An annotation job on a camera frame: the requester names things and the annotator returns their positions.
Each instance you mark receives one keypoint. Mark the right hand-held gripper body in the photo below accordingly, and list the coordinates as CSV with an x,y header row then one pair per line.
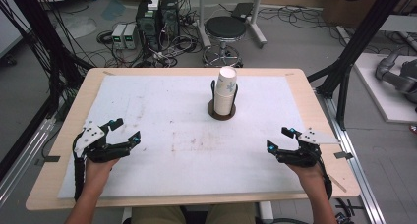
x,y
305,155

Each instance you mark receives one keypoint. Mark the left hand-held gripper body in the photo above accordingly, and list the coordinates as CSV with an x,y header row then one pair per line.
x,y
90,135

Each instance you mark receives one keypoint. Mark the stack of plain paper cups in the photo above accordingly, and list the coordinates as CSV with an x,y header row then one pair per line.
x,y
224,104

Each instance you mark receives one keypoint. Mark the printed white paper cup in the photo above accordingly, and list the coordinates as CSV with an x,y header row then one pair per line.
x,y
226,81

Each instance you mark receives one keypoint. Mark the person's right hand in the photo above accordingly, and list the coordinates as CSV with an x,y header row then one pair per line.
x,y
308,176

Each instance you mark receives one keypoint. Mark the person's left hand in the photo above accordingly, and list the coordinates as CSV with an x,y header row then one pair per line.
x,y
98,173

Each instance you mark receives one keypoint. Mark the white mat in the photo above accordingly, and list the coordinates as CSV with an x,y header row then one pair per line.
x,y
164,119

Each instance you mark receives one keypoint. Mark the black tape piece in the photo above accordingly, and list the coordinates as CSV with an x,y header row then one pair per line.
x,y
343,155
52,158

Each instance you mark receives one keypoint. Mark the light wooden table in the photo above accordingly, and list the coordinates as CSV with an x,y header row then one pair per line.
x,y
314,96

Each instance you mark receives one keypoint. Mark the person's right leg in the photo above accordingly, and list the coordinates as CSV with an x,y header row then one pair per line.
x,y
231,214

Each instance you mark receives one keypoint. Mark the person's leg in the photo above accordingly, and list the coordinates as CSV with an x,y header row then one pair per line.
x,y
157,216
231,214

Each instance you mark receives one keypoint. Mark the person's left leg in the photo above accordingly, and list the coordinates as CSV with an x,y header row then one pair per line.
x,y
157,216

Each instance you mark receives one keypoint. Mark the grey power supply unit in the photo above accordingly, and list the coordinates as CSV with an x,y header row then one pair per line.
x,y
130,37
118,36

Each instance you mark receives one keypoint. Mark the white platform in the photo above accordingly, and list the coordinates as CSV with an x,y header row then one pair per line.
x,y
383,99

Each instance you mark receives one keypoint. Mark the black computer tower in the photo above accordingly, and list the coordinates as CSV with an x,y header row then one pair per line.
x,y
169,16
148,27

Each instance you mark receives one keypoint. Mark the white metal stand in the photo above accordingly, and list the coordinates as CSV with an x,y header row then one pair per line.
x,y
259,30

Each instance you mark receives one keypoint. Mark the black round stool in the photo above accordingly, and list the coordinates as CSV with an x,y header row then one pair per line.
x,y
225,27

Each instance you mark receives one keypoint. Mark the small white box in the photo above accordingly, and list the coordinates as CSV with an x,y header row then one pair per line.
x,y
153,3

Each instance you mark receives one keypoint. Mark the dark flat device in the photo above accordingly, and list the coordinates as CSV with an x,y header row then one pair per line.
x,y
242,10

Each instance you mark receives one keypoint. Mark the large cardboard box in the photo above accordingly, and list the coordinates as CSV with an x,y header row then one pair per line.
x,y
354,4

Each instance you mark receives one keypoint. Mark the aluminium rail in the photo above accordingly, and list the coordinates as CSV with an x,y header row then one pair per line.
x,y
23,155
357,171

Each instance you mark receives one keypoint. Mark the black metal frame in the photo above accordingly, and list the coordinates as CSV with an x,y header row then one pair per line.
x,y
360,30
42,37

